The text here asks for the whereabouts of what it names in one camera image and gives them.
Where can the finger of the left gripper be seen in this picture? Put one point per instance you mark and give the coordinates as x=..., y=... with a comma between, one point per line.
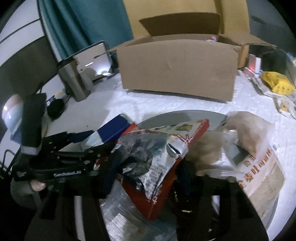
x=111, y=131

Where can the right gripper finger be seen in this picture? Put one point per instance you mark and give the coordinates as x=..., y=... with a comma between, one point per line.
x=213, y=209

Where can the red snack bag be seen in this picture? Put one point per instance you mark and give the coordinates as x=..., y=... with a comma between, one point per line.
x=147, y=159

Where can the clear bag of nuts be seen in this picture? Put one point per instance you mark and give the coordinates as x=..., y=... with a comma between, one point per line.
x=241, y=128

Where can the brown bread package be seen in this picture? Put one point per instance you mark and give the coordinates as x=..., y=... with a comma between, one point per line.
x=261, y=180

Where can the silver blue chip bag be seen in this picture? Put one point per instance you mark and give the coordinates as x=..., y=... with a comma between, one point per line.
x=212, y=39

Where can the person's hand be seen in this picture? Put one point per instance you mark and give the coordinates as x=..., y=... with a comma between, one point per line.
x=26, y=193

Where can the black round lid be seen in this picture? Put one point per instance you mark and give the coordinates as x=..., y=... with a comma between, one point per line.
x=55, y=109

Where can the stainless steel tumbler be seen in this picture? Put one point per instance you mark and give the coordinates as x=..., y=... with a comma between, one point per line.
x=75, y=85

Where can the small blue white box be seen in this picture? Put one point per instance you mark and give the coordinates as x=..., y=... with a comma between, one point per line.
x=61, y=94

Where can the tablet in grey case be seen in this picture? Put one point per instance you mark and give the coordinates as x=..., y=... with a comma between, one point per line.
x=94, y=61

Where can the stack of blue plates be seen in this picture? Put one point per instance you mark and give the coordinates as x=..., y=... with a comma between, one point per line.
x=12, y=117

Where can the grey round mat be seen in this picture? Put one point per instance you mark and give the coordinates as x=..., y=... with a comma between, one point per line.
x=92, y=217

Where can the clear plastic packet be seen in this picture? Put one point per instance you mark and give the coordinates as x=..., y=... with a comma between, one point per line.
x=124, y=222

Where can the open cardboard box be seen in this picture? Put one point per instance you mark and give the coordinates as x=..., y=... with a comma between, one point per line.
x=214, y=87

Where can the teal curtain left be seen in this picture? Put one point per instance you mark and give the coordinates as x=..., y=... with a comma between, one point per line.
x=76, y=25

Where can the capybara sticker packet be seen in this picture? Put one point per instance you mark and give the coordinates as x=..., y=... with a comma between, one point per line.
x=285, y=106

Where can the white power strip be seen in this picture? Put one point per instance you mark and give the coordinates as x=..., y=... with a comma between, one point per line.
x=251, y=74

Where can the white charger red light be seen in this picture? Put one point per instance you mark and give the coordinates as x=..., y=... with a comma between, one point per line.
x=254, y=63

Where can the black power adapter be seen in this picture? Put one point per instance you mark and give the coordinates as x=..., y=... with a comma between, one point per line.
x=274, y=61

